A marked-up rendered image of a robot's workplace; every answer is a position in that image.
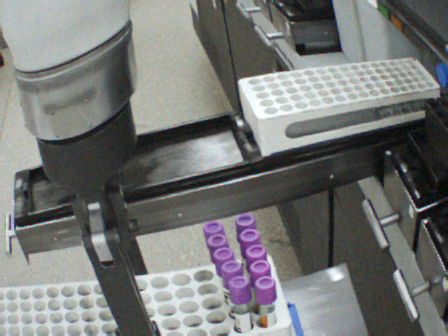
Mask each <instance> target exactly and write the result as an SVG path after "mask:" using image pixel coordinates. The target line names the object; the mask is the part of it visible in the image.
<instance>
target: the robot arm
mask: <svg viewBox="0 0 448 336"><path fill-rule="evenodd" d="M0 24H1V29H2V34H3V37H4V39H5V40H6V41H5V42H6V43H7V44H8V46H9V49H10V51H11V54H12V58H13V62H14V67H15V68H14V74H15V80H16V82H17V86H18V92H19V98H20V101H21V103H20V106H22V110H23V117H24V122H25V123H24V124H25V126H24V127H26V128H27V130H28V131H29V132H30V134H32V135H34V136H35V138H36V140H37V144H38V150H39V154H40V157H41V161H42V166H43V169H44V172H45V173H46V175H47V176H48V178H49V179H50V181H52V182H55V183H56V184H58V185H61V186H64V187H67V188H70V189H72V190H73V191H74V193H75V194H73V195H70V197H71V203H72V208H73V213H74V216H75V218H76V219H77V220H78V221H79V224H80V228H81V231H82V236H81V239H82V240H81V242H82V246H83V247H85V250H86V252H87V255H88V257H89V260H90V262H91V264H92V267H93V270H94V273H95V275H96V277H97V279H98V282H99V286H100V288H101V290H102V292H103V294H104V297H105V300H106V303H107V305H108V306H109V309H110V311H111V314H112V316H113V318H114V320H115V322H116V325H117V328H115V332H114V333H115V335H116V336H162V334H161V333H160V331H159V328H158V325H157V323H156V320H152V321H151V320H150V318H149V314H148V311H147V309H146V307H145V304H144V300H143V297H142V296H141V293H140V291H144V290H145V289H140V290H139V286H138V284H137V282H136V278H135V276H141V275H145V276H146V275H149V272H148V269H147V267H146V266H145V262H144V259H143V255H142V252H141V250H140V248H139V245H138V242H137V238H136V234H133V235H129V234H131V233H135V232H138V233H139V232H140V229H139V224H138V220H137V218H134V219H131V218H129V219H127V216H126V214H125V213H127V208H128V206H127V202H125V200H124V197H123V192H122V186H121V184H122V181H121V176H120V170H121V169H122V167H123V166H124V165H125V164H126V163H127V162H128V161H129V160H130V158H131V157H132V155H133V154H134V151H135V148H136V144H137V134H136V128H135V124H134V123H135V121H134V117H133V114H132V106H131V101H130V99H131V97H132V95H133V94H134V92H135V91H136V87H137V81H138V74H137V66H136V59H135V52H134V45H133V43H134V41H133V38H132V37H133V35H132V31H133V26H132V24H133V23H132V21H131V19H130V0H0ZM89 229H90V230H91V232H92V233H90V230H89Z"/></svg>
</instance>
